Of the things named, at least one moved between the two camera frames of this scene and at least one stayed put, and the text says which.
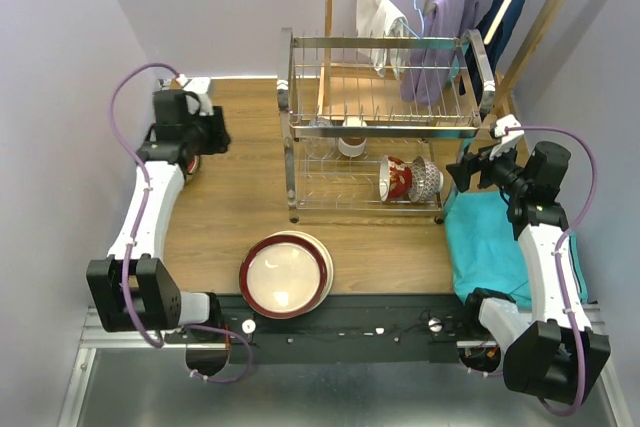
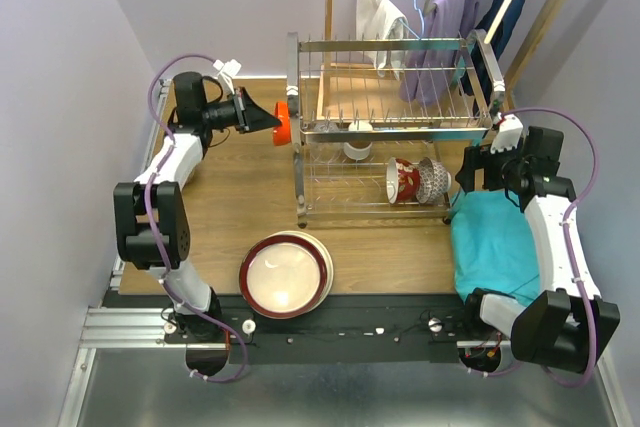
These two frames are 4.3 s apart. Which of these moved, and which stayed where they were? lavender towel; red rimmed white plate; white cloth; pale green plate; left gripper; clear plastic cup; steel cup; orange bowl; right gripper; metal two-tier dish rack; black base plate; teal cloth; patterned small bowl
Moved: clear plastic cup; left gripper; patterned small bowl; steel cup; orange bowl
Stayed: pale green plate; right gripper; teal cloth; metal two-tier dish rack; lavender towel; black base plate; red rimmed white plate; white cloth
